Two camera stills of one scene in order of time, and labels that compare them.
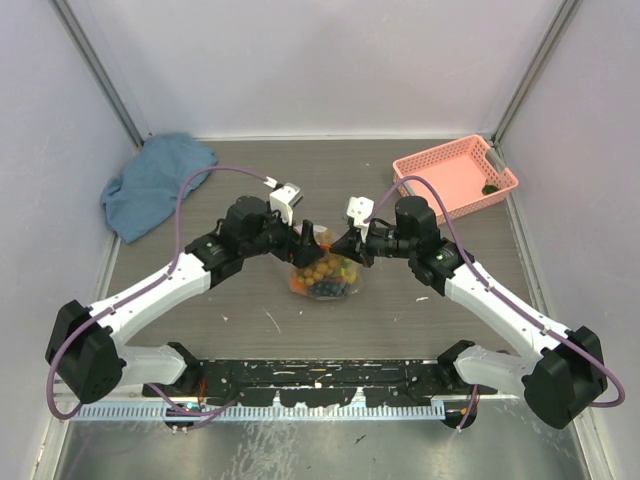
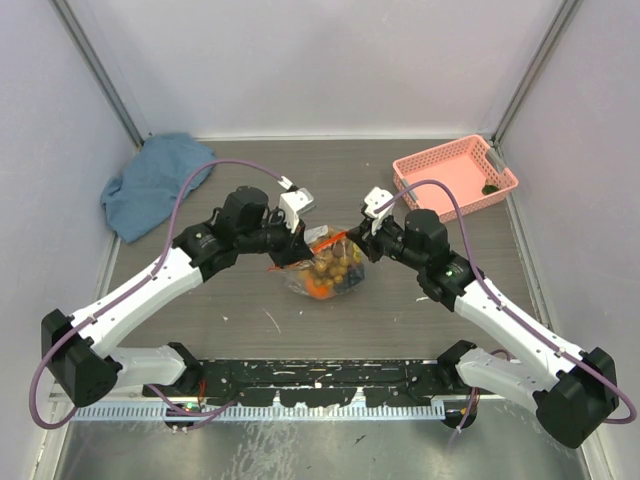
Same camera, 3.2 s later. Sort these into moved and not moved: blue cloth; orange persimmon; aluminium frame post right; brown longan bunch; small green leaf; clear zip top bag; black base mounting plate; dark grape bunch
Moved: orange persimmon; clear zip top bag; brown longan bunch; dark grape bunch
Not moved: black base mounting plate; small green leaf; blue cloth; aluminium frame post right
